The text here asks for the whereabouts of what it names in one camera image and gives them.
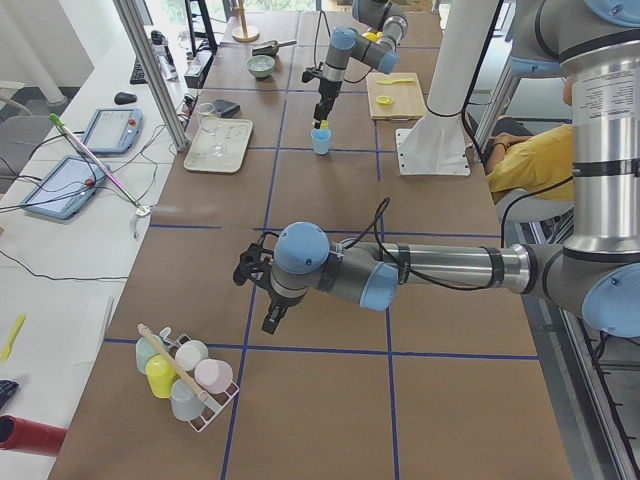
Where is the grey plastic cup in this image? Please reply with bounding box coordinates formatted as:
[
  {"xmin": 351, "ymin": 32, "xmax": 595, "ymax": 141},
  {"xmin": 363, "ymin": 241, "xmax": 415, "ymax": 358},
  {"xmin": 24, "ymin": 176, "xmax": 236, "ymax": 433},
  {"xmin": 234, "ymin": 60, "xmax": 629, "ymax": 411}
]
[{"xmin": 170, "ymin": 379, "xmax": 205, "ymax": 421}]

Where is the yellow plastic knife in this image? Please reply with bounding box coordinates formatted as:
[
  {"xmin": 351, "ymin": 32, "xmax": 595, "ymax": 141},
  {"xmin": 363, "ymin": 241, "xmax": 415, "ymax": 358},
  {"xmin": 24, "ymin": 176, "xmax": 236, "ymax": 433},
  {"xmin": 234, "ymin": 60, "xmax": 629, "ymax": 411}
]
[{"xmin": 376, "ymin": 77, "xmax": 415, "ymax": 85}]

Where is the yellow lemon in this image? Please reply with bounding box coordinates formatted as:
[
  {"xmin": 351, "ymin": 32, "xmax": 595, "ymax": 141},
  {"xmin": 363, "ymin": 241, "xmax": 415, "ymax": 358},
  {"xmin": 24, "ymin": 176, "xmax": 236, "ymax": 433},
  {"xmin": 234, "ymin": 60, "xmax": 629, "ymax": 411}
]
[{"xmin": 362, "ymin": 31, "xmax": 382, "ymax": 43}]

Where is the aluminium frame post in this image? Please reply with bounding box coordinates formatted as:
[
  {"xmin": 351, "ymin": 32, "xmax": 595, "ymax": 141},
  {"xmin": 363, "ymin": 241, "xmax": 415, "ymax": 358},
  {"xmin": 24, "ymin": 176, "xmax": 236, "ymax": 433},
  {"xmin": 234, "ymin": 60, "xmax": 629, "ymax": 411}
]
[{"xmin": 113, "ymin": 0, "xmax": 188, "ymax": 152}]

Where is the white plastic cup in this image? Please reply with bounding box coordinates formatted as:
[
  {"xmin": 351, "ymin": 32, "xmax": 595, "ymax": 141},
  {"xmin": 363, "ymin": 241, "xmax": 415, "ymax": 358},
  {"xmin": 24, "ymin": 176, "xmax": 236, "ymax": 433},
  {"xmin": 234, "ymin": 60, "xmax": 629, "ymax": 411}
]
[{"xmin": 175, "ymin": 340, "xmax": 209, "ymax": 372}]

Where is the far teach pendant tablet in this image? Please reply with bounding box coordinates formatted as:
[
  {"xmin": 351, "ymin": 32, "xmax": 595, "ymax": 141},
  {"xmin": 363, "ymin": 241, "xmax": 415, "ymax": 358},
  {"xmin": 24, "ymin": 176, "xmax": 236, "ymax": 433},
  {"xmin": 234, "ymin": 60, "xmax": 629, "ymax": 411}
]
[{"xmin": 82, "ymin": 108, "xmax": 143, "ymax": 155}]

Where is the wooden stick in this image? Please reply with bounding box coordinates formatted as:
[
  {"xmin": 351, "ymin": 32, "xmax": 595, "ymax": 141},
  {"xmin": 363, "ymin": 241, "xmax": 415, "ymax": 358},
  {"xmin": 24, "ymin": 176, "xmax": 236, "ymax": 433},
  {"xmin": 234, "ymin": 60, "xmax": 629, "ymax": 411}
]
[{"xmin": 137, "ymin": 323, "xmax": 208, "ymax": 403}]

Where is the wooden cup tree stand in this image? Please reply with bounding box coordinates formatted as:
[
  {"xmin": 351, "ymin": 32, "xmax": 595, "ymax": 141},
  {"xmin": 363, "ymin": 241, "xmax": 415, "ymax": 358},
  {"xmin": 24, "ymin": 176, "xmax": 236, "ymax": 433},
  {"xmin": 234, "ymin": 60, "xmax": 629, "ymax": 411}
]
[{"xmin": 232, "ymin": 0, "xmax": 260, "ymax": 43}]

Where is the white wire cup rack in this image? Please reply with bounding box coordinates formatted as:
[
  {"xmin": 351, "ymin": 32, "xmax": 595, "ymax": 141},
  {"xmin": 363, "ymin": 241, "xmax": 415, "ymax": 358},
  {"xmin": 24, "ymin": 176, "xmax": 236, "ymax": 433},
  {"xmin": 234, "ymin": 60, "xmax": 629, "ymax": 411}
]
[{"xmin": 160, "ymin": 327, "xmax": 239, "ymax": 432}]

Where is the clear wine glass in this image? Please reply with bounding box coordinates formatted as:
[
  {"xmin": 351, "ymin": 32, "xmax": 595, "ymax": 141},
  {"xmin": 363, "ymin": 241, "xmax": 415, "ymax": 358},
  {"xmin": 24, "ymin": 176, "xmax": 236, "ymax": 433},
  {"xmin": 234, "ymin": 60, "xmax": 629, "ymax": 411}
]
[{"xmin": 195, "ymin": 103, "xmax": 225, "ymax": 156}]

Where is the person in yellow shirt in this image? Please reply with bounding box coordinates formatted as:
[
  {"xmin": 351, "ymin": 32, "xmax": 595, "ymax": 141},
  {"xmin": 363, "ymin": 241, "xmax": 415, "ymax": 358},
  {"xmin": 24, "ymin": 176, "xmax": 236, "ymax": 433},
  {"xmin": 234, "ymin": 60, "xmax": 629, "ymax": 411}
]
[{"xmin": 487, "ymin": 74, "xmax": 575, "ymax": 205}]

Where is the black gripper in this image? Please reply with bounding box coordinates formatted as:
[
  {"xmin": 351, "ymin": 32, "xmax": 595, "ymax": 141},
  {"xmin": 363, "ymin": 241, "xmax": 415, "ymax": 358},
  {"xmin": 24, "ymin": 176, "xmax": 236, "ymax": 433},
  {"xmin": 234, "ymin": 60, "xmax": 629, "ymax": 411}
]
[
  {"xmin": 301, "ymin": 67, "xmax": 342, "ymax": 128},
  {"xmin": 233, "ymin": 240, "xmax": 303, "ymax": 334}
]

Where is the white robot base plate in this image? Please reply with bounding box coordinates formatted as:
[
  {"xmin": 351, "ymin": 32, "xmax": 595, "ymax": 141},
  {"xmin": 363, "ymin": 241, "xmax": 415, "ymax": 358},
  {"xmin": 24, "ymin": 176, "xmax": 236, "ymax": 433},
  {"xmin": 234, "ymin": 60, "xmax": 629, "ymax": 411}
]
[{"xmin": 395, "ymin": 127, "xmax": 471, "ymax": 176}]

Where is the blue plastic cup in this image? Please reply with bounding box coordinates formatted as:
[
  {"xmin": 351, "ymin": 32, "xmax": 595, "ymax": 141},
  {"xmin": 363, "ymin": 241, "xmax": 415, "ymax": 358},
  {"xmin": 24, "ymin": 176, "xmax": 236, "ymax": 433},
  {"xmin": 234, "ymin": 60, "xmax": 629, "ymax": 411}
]
[{"xmin": 311, "ymin": 128, "xmax": 332, "ymax": 155}]

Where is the green bowl of ice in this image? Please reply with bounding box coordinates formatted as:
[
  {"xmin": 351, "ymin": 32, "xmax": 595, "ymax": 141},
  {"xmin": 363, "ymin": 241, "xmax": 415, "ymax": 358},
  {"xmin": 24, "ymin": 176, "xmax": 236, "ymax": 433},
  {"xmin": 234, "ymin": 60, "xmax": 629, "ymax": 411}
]
[{"xmin": 246, "ymin": 55, "xmax": 276, "ymax": 79}]

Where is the yellow plastic cup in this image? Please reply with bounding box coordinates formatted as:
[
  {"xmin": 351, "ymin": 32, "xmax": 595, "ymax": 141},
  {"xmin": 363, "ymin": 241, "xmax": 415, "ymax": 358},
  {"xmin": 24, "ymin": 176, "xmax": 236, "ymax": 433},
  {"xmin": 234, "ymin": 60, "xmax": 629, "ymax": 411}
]
[{"xmin": 145, "ymin": 355, "xmax": 178, "ymax": 399}]

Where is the teach pendant tablet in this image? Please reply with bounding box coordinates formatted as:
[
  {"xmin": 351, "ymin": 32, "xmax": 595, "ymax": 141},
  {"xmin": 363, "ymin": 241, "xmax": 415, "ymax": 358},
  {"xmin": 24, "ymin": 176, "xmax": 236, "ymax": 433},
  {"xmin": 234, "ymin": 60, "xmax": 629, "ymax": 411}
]
[
  {"xmin": 20, "ymin": 155, "xmax": 107, "ymax": 220},
  {"xmin": 82, "ymin": 108, "xmax": 143, "ymax": 155}
]

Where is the red cylinder bottle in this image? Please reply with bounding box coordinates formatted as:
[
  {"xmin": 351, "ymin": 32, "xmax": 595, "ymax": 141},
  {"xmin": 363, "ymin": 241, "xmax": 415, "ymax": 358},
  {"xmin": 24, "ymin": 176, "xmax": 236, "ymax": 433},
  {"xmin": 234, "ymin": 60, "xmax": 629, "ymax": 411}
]
[{"xmin": 1, "ymin": 415, "xmax": 67, "ymax": 457}]

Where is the pink plastic cup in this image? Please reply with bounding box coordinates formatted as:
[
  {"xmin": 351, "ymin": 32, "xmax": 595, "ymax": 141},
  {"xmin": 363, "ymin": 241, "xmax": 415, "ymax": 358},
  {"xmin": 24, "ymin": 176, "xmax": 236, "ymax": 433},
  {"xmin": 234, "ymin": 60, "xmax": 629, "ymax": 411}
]
[{"xmin": 194, "ymin": 358, "xmax": 233, "ymax": 394}]

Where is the cream bear tray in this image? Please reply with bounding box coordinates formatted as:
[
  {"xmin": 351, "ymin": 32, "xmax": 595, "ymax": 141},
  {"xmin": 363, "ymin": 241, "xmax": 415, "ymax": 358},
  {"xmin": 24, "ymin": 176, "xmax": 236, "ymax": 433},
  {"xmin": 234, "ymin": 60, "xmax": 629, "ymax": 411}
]
[{"xmin": 183, "ymin": 119, "xmax": 253, "ymax": 174}]

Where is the near teach pendant tablet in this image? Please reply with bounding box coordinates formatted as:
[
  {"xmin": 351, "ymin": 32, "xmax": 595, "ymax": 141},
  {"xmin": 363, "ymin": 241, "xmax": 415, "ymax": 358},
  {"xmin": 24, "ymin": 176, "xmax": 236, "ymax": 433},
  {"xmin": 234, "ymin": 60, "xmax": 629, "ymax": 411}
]
[{"xmin": 20, "ymin": 155, "xmax": 107, "ymax": 220}]

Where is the wooden cutting board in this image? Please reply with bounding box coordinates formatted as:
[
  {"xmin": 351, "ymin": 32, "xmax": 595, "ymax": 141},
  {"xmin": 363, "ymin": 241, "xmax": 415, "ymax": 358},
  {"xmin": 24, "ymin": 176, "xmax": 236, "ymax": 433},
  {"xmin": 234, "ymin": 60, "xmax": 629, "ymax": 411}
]
[{"xmin": 366, "ymin": 72, "xmax": 426, "ymax": 120}]

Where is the black computer mouse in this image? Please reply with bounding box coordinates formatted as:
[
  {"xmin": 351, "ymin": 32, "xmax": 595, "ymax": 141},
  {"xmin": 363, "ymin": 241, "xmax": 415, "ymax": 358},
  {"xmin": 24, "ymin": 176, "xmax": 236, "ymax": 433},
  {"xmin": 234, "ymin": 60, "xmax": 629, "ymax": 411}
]
[{"xmin": 113, "ymin": 91, "xmax": 137, "ymax": 105}]

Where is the metal ice scoop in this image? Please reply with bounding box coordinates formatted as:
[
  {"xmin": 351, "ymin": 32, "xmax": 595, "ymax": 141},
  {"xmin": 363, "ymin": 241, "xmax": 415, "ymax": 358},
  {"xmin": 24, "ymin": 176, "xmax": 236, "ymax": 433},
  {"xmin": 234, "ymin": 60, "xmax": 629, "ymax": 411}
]
[{"xmin": 251, "ymin": 39, "xmax": 297, "ymax": 57}]

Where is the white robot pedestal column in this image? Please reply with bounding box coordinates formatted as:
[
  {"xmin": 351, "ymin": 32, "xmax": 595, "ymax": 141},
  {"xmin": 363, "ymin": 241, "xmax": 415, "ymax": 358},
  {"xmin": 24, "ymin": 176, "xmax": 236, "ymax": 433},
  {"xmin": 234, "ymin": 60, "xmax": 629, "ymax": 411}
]
[{"xmin": 398, "ymin": 1, "xmax": 502, "ymax": 155}]

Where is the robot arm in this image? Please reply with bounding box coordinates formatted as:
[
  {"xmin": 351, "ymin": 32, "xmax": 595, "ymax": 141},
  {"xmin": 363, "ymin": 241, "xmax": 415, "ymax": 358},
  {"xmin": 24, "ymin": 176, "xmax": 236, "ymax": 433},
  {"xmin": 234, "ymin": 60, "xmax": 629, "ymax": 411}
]
[
  {"xmin": 233, "ymin": 1, "xmax": 639, "ymax": 337},
  {"xmin": 302, "ymin": 1, "xmax": 408, "ymax": 129}
]

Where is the mint plastic cup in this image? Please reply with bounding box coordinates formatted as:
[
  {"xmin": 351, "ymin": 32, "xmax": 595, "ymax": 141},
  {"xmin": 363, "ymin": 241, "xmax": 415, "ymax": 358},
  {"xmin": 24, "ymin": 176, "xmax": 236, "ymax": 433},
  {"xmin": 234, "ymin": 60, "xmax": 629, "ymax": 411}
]
[{"xmin": 135, "ymin": 337, "xmax": 158, "ymax": 375}]

